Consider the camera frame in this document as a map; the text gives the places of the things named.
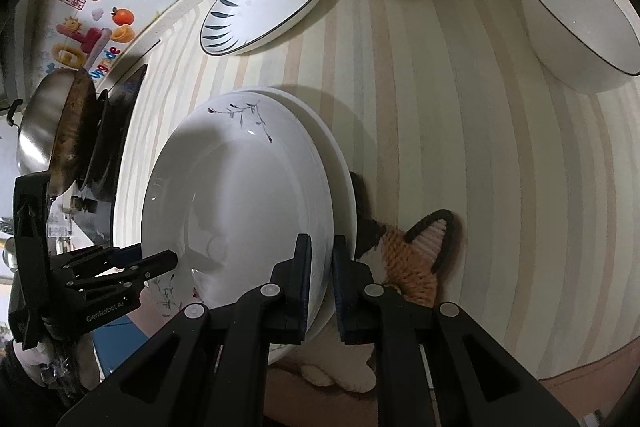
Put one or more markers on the cat-shaped mat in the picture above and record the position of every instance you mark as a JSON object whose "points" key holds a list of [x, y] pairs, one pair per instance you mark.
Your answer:
{"points": [[410, 262]]}

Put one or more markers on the stainless steel wok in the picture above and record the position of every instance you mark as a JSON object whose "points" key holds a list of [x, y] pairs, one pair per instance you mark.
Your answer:
{"points": [[42, 127]]}

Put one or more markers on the white plate blue leaf pattern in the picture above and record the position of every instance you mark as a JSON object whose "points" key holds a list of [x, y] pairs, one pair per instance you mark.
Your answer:
{"points": [[267, 2]]}

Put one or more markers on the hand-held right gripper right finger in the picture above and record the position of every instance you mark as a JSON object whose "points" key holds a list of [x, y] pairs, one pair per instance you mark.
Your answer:
{"points": [[342, 302]]}

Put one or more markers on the white plate with branch print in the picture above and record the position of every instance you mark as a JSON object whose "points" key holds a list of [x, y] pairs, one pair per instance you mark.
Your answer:
{"points": [[235, 187]]}

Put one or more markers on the black stove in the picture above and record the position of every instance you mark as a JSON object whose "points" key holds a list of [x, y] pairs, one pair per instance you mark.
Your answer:
{"points": [[117, 122]]}

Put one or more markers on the plain white plate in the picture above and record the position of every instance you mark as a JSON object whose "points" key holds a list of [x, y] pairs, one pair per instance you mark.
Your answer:
{"points": [[340, 187]]}

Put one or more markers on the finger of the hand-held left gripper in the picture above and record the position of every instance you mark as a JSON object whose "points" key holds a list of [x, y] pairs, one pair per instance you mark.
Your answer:
{"points": [[135, 268], [107, 257]]}

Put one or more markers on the white bowl with dark rim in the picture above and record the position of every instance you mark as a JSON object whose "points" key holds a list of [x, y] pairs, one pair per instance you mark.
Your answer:
{"points": [[575, 27]]}

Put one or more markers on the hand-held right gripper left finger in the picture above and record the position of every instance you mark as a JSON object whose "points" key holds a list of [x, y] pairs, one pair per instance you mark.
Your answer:
{"points": [[303, 292]]}

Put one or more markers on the colourful wall stickers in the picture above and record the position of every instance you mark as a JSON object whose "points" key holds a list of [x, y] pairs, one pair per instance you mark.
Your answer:
{"points": [[95, 37]]}

